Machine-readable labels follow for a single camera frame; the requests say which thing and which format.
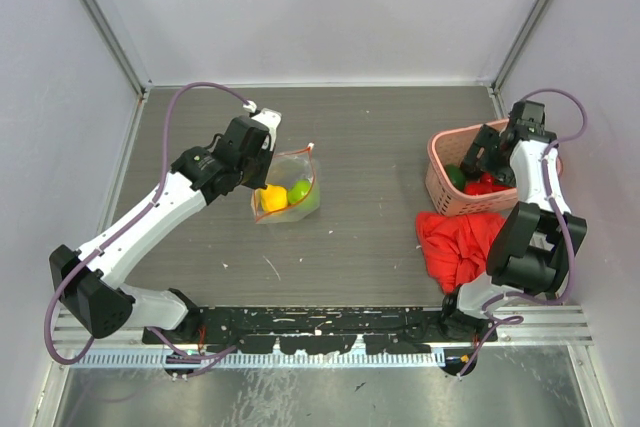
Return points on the red apple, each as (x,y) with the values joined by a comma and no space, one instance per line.
(484,185)

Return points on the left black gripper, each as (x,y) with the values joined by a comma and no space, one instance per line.
(259,180)

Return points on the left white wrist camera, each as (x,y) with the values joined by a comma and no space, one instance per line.
(269,118)

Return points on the white slotted cable duct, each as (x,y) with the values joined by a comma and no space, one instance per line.
(357,358)

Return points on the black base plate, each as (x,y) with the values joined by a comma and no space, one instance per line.
(314,331)

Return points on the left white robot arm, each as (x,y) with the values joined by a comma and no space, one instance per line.
(92,278)

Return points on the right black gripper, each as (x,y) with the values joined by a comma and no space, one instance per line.
(486,138)

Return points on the right aluminium frame post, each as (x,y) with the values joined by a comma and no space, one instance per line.
(527,29)

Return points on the green apple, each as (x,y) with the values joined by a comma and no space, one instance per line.
(299,191)

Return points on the yellow pear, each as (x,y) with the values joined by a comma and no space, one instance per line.
(273,198)

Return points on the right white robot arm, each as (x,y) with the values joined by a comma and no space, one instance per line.
(534,253)

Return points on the red cloth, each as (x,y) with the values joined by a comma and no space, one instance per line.
(456,248)

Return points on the pink plastic basket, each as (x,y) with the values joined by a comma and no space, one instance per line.
(532,153)

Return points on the aluminium frame post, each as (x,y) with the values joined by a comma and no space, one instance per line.
(527,29)
(107,22)

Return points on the left aluminium frame post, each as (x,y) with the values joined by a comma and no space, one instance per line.
(107,22)

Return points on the dark green avocado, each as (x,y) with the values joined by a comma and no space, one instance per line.
(456,176)

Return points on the clear zip top bag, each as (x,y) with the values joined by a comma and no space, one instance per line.
(287,168)

